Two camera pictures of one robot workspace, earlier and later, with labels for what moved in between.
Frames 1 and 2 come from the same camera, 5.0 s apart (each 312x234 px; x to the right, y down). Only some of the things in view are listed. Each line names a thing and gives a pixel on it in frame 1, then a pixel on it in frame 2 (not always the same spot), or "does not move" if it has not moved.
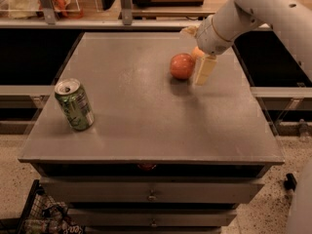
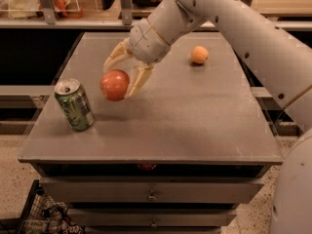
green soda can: x=74 y=102 does not move
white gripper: x=208 y=37 to x=146 y=44
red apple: x=182 y=66 to x=114 y=85
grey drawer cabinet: x=133 y=149 does not move
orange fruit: x=197 y=53 does not move
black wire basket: x=45 y=214 does not move
